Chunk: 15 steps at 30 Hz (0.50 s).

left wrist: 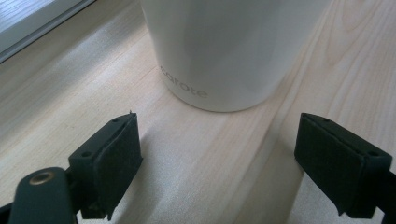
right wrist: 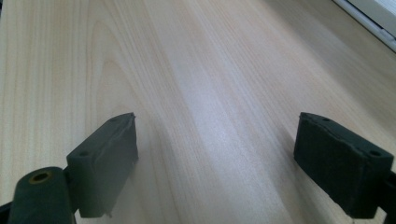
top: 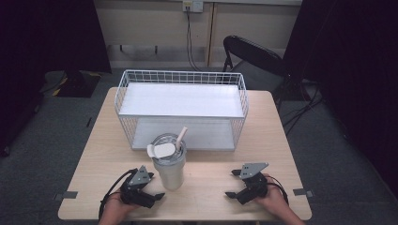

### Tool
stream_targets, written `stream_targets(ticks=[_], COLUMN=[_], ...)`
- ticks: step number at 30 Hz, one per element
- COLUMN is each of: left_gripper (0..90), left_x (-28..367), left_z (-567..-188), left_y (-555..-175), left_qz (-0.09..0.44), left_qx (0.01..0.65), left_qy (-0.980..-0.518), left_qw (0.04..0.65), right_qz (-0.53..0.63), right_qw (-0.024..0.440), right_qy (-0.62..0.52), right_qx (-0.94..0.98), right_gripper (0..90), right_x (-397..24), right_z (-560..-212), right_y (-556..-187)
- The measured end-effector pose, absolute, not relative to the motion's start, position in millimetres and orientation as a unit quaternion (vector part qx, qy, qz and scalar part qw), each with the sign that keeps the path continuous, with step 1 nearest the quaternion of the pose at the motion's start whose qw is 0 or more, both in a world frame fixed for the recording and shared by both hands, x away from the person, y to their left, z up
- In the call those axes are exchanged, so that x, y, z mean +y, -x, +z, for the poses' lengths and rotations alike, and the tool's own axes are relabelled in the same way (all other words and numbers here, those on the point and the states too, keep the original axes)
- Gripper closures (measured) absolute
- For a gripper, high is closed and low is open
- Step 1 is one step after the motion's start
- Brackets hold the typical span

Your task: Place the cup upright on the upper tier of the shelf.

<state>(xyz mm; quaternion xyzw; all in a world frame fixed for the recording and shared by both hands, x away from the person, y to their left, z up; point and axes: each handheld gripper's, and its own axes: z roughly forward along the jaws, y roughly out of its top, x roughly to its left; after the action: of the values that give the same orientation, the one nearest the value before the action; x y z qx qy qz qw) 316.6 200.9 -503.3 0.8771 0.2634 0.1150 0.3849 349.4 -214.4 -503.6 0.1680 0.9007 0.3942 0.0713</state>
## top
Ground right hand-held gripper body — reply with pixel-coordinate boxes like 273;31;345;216
236;161;269;206

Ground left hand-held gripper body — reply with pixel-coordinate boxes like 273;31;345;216
120;165;157;209

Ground white cup with straw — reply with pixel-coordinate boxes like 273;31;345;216
145;126;189;191

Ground white wire shelf rack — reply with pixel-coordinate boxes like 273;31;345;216
114;68;250;152

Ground person's right hand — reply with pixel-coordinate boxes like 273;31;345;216
254;173;291;217

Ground person's left hand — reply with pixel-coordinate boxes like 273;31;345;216
101;189;141;220

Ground grey tape strip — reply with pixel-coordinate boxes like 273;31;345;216
54;190;79;202
292;187;314;199

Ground black stand base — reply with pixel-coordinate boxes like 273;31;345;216
39;69;102;98

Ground black folding chair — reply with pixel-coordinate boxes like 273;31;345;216
222;35;286;95

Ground black curtain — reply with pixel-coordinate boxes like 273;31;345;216
283;0;398;191
0;0;113;156

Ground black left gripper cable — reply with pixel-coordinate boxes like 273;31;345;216
98;168;139;220

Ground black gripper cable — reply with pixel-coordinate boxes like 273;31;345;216
266;174;290;205
98;168;139;220

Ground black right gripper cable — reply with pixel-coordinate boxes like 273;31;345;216
266;174;290;205

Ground black floor cables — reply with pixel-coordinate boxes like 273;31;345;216
281;82;327;136

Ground black power cable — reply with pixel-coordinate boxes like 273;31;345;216
185;6;205;73

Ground white wall socket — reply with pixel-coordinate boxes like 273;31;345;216
182;0;205;14

